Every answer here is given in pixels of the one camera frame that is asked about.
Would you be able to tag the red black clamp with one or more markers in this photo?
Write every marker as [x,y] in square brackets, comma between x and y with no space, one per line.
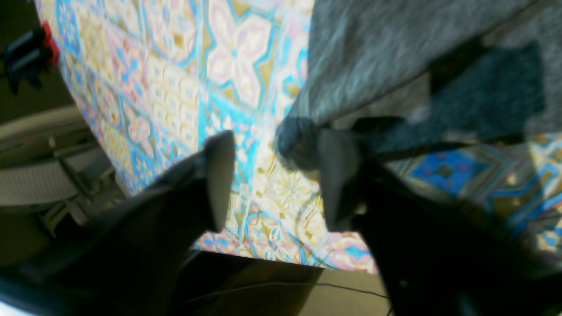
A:
[25,58]

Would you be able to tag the patterned tablecloth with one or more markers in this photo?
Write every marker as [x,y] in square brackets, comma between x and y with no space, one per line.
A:
[155,78]

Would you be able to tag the grey t-shirt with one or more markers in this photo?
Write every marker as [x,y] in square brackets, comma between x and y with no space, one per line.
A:
[420,73]

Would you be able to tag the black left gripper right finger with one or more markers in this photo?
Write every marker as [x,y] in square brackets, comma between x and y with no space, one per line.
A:
[432,259]

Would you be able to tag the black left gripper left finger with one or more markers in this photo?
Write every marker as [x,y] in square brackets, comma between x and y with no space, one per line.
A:
[126,261]

